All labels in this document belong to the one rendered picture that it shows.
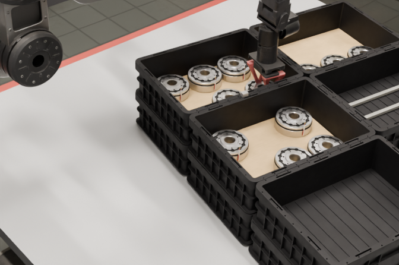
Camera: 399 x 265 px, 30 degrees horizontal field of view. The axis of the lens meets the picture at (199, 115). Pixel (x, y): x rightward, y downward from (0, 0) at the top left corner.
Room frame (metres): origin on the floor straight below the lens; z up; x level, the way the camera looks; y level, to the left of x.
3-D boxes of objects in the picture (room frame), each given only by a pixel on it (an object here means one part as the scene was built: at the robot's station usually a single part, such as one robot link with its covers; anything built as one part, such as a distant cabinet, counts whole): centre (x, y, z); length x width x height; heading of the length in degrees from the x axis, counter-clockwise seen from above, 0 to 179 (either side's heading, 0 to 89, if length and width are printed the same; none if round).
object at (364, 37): (1.99, -0.38, 0.87); 0.40 x 0.30 x 0.11; 124
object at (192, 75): (1.83, -0.01, 0.86); 0.10 x 0.10 x 0.01
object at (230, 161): (1.52, -0.22, 0.92); 0.40 x 0.30 x 0.02; 124
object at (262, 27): (1.78, -0.18, 1.04); 0.07 x 0.06 x 0.07; 134
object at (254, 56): (1.77, -0.18, 0.98); 0.10 x 0.07 x 0.07; 29
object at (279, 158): (1.46, -0.25, 0.86); 0.10 x 0.10 x 0.01
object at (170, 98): (1.76, -0.05, 0.92); 0.40 x 0.30 x 0.02; 124
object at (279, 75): (1.75, -0.19, 0.91); 0.07 x 0.07 x 0.09; 29
